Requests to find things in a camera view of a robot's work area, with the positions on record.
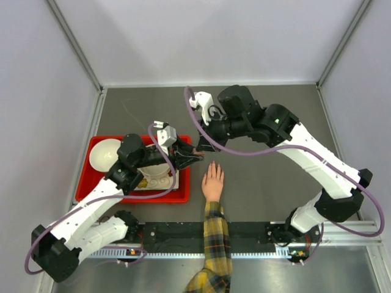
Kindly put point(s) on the yellow plaid sleeve forearm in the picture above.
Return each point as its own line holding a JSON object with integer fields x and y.
{"x": 216, "y": 274}

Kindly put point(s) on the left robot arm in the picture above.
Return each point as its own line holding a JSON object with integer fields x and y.
{"x": 60, "y": 247}

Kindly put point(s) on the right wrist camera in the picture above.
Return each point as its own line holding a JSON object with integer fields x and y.
{"x": 204, "y": 101}

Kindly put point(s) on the pink nail polish bottle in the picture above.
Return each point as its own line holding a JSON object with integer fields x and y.
{"x": 200, "y": 152}

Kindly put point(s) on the mannequin hand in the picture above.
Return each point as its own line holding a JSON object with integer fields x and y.
{"x": 213, "y": 182}

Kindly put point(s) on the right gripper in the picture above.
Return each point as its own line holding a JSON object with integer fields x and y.
{"x": 203, "y": 144}

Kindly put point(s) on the floral square plate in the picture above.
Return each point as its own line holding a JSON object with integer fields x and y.
{"x": 162, "y": 183}

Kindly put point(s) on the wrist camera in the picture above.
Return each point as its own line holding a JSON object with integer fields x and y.
{"x": 166, "y": 136}
{"x": 204, "y": 101}

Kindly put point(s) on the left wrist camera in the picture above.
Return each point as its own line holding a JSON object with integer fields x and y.
{"x": 166, "y": 136}

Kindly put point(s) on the cream cup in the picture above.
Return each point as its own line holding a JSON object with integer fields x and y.
{"x": 155, "y": 171}

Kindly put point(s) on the white bowl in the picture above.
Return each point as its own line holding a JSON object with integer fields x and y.
{"x": 104, "y": 155}

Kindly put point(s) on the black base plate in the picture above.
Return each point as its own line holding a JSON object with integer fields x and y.
{"x": 187, "y": 237}

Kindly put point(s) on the red plastic tray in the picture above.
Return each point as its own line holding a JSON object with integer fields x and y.
{"x": 89, "y": 178}

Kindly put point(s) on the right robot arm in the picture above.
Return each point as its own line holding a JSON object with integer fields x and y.
{"x": 240, "y": 115}

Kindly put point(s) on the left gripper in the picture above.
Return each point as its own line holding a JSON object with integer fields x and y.
{"x": 182, "y": 155}

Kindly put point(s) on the aluminium frame rail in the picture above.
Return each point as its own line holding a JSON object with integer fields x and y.
{"x": 351, "y": 238}

